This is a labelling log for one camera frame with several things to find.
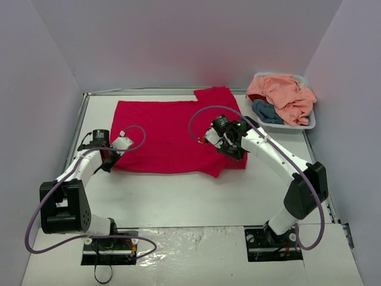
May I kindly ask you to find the crimson red t shirt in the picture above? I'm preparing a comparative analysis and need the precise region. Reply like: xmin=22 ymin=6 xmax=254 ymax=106
xmin=110 ymin=87 xmax=247 ymax=178

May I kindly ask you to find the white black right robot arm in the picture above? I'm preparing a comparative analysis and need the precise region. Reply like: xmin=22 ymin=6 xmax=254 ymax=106
xmin=205 ymin=115 xmax=329 ymax=246

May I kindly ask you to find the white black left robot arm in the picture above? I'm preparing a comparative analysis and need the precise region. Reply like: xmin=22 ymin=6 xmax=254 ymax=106
xmin=39 ymin=129 xmax=121 ymax=249

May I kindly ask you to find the white plastic laundry basket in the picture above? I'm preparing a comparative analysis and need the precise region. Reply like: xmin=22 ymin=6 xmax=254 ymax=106
xmin=254 ymin=72 xmax=316 ymax=133

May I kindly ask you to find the teal blue t shirt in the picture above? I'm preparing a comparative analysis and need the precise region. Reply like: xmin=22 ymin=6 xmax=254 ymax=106
xmin=252 ymin=100 xmax=284 ymax=125

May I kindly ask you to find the dark red t shirt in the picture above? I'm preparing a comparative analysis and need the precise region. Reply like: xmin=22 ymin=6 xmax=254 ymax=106
xmin=246 ymin=94 xmax=267 ymax=102

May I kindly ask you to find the salmon pink t shirt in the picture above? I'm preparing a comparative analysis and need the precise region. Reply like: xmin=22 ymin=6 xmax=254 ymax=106
xmin=246 ymin=74 xmax=317 ymax=126

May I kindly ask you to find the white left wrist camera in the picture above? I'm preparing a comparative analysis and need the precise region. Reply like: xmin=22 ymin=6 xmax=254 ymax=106
xmin=111 ymin=130 xmax=133 ymax=156

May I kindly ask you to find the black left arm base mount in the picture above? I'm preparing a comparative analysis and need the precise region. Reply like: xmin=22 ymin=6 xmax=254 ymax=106
xmin=81 ymin=238 xmax=139 ymax=266

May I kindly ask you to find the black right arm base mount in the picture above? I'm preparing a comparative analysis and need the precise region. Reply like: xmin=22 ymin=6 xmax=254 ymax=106
xmin=244 ymin=226 xmax=303 ymax=262

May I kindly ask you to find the black cable loop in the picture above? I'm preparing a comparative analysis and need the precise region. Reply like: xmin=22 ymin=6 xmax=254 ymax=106
xmin=93 ymin=262 xmax=114 ymax=284

